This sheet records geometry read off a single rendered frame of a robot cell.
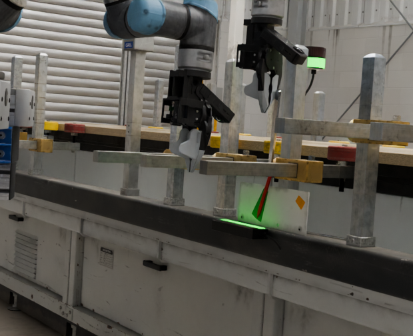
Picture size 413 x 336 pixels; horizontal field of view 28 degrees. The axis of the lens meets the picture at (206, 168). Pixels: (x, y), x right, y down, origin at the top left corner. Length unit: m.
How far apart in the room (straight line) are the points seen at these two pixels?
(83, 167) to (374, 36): 8.60
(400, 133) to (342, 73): 10.56
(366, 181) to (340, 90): 10.21
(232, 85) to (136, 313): 1.19
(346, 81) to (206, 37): 10.19
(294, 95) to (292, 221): 0.29
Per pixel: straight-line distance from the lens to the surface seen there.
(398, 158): 1.99
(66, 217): 3.06
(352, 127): 1.70
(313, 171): 1.93
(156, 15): 1.70
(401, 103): 11.21
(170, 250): 2.44
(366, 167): 1.79
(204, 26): 1.76
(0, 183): 2.07
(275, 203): 2.00
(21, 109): 2.06
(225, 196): 2.18
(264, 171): 1.88
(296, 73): 1.98
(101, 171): 3.23
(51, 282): 3.74
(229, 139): 2.17
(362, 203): 1.80
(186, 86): 1.75
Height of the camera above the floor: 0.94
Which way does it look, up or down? 3 degrees down
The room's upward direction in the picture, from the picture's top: 4 degrees clockwise
